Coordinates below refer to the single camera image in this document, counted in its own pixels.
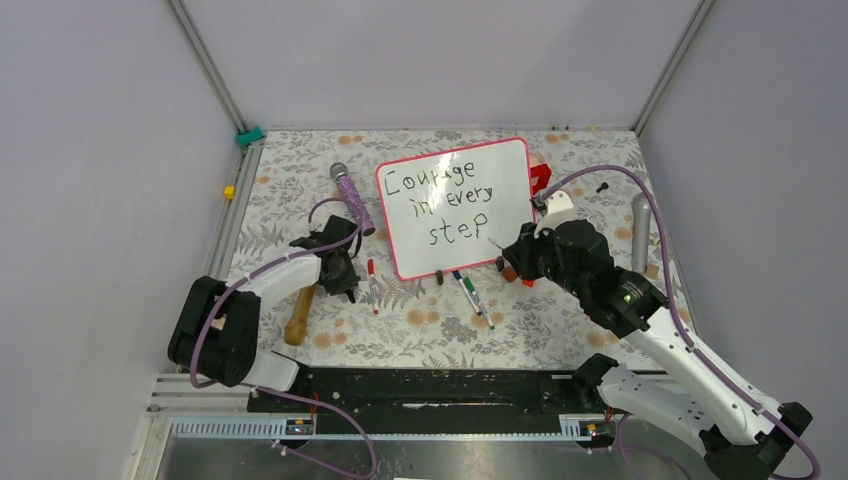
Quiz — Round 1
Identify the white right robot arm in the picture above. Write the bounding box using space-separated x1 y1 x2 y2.
502 220 812 479

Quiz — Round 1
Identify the brown wooden cylinder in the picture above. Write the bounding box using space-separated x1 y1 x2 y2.
501 267 518 283

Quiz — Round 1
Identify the white marker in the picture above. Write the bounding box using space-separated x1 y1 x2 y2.
487 238 505 251

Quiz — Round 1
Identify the blue capped marker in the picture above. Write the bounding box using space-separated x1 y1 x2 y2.
452 270 483 316

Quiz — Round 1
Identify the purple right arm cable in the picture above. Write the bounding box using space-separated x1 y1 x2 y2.
531 164 823 480

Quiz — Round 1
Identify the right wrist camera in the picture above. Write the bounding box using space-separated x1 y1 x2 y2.
534 190 575 238

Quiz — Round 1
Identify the red lego brick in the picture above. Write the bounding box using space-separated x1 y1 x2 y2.
529 154 552 196

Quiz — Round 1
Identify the floral table mat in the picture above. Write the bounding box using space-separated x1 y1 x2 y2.
229 130 656 371

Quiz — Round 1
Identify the pink framed whiteboard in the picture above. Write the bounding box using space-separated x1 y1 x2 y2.
375 137 534 281

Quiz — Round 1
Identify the green capped marker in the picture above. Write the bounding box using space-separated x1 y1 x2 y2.
462 277 495 330

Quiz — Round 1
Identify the teal clamp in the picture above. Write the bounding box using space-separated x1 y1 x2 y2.
235 126 265 147

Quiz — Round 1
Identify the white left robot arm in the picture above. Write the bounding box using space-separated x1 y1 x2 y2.
167 215 360 411

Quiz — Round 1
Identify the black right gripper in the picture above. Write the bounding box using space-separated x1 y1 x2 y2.
503 217 588 299

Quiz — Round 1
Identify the red capped marker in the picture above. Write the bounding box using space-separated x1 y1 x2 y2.
367 258 379 315

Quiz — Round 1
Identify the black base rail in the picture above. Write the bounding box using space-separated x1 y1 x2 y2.
246 354 639 435

